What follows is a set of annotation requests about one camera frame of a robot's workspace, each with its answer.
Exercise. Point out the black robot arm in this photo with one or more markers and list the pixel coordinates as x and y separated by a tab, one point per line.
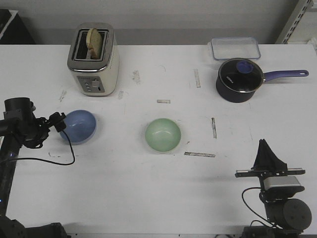
16	109
286	216

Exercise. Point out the grey metal shelf upright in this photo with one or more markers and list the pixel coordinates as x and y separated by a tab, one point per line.
301	26

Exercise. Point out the glass pot lid blue knob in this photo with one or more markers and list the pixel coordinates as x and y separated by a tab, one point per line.
241	75

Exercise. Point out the blue bowl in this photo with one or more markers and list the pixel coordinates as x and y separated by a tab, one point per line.
81	126

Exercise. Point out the toast slice in toaster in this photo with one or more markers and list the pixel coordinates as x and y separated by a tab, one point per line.
94	43

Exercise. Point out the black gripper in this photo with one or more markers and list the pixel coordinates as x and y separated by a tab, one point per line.
35	131
266	159

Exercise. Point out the green bowl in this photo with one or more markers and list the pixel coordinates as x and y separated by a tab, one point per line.
162	135

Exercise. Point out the clear plastic container blue rim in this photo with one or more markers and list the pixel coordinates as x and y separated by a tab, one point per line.
234	47

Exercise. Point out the cream two-slot toaster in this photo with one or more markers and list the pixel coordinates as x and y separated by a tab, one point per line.
94	77

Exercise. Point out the dark blue saucepan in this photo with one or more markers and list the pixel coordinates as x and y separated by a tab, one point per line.
237	97

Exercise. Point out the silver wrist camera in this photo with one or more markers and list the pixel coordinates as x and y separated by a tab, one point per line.
286	185

